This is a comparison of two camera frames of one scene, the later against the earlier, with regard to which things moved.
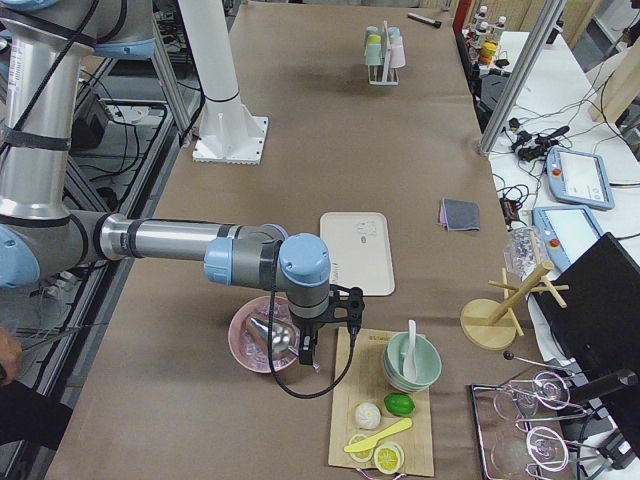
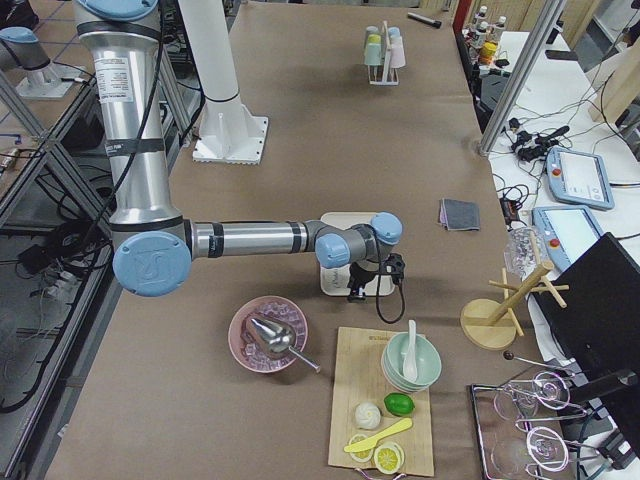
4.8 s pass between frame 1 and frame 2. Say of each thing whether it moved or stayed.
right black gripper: moved
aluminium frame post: stayed
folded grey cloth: stayed
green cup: stayed
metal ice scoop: stayed
